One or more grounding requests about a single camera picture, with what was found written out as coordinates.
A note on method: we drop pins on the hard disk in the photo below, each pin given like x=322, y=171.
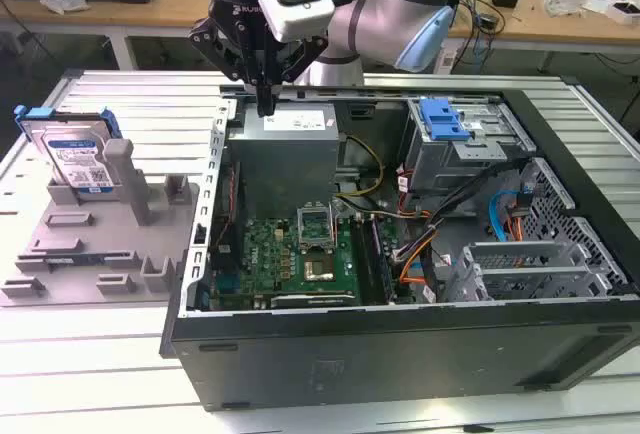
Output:
x=75, y=154

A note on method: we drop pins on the small white box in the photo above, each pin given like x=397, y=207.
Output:
x=620, y=14

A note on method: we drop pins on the CPU socket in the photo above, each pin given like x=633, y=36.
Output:
x=320, y=270

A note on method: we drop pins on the wooden desk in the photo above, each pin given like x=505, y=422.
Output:
x=175, y=9

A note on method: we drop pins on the black RAM slot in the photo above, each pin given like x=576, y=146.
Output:
x=361, y=259

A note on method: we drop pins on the metal drive cage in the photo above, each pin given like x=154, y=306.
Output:
x=440, y=169

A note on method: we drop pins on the grey power supply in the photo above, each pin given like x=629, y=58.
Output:
x=285, y=164

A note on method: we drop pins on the RAM stick with label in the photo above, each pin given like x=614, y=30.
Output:
x=65, y=257

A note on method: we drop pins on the installed RAM stick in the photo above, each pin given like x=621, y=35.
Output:
x=380, y=259

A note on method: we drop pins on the green motherboard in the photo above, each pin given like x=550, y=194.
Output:
x=265, y=254

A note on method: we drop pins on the grey parts rack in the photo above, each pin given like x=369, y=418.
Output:
x=100, y=244

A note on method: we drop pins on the black graphics card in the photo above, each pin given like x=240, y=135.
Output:
x=310, y=301

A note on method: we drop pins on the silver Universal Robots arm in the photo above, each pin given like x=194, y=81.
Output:
x=380, y=19

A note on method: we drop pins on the crumpled clear plastic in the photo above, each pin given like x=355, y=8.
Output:
x=62, y=2

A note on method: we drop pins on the metal disk bay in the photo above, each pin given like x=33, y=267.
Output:
x=525, y=281
x=520, y=252

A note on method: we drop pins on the blue drive latch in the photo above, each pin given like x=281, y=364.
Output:
x=440, y=121

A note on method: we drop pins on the black PC case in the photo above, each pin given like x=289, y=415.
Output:
x=400, y=354

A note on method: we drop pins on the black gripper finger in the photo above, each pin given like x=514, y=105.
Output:
x=225, y=51
x=300, y=56

